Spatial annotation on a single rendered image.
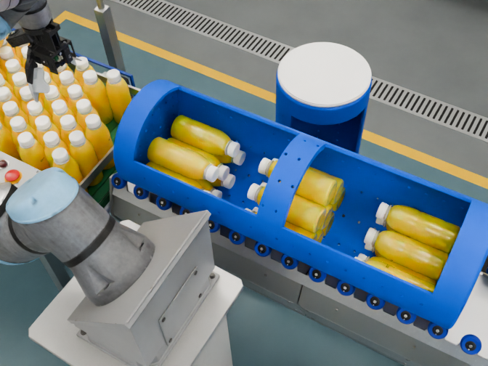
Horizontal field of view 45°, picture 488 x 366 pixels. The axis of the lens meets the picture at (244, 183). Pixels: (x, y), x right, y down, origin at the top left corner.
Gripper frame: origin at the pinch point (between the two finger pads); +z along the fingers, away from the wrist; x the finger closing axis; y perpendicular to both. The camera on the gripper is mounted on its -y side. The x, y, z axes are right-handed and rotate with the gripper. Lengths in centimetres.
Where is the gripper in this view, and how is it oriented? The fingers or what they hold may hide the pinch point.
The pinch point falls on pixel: (54, 83)
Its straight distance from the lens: 160.9
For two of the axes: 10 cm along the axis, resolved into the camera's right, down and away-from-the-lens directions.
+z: 0.4, 6.0, 8.0
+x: 4.9, -7.0, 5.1
